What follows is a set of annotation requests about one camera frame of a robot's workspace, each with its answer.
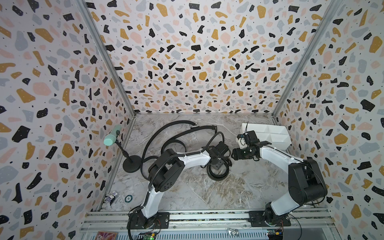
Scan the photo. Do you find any pink printed card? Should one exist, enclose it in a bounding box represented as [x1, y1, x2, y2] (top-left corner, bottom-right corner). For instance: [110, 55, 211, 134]
[94, 231, 118, 240]

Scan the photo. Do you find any long black belt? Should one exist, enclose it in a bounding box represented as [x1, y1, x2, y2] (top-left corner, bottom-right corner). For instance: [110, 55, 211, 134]
[161, 125, 218, 154]
[140, 120, 199, 181]

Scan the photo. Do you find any black microphone stand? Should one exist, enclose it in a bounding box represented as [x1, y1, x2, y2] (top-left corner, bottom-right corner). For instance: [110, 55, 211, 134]
[115, 139, 142, 173]

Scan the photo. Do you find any small tape roll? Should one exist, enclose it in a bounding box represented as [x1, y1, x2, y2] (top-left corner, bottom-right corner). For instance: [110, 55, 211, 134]
[125, 195, 133, 203]

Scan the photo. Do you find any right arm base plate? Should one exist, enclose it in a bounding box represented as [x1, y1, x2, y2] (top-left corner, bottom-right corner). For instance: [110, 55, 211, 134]
[248, 207, 292, 227]

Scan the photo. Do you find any black corrugated cable conduit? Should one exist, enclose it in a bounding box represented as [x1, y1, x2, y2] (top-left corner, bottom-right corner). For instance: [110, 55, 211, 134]
[146, 152, 181, 193]

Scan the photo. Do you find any aluminium rail frame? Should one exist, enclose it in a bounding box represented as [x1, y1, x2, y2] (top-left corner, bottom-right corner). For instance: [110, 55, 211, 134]
[79, 208, 341, 240]

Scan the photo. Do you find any crumpled foil wrapper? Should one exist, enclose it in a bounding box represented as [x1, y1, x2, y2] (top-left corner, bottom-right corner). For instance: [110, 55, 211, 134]
[227, 228, 240, 238]

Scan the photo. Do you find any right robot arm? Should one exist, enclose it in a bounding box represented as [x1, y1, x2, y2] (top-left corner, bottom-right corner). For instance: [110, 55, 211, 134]
[232, 131, 328, 223]

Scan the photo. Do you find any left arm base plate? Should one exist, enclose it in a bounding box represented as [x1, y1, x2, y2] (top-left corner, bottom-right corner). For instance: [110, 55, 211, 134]
[127, 211, 170, 230]

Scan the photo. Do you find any white divided storage box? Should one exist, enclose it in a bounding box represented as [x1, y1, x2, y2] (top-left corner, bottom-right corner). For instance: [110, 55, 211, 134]
[240, 123, 292, 151]

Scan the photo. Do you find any green foam microphone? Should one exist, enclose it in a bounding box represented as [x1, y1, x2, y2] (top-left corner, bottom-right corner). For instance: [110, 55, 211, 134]
[103, 125, 122, 147]

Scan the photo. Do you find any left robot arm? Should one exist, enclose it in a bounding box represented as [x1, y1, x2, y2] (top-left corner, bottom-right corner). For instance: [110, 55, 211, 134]
[139, 141, 229, 220]

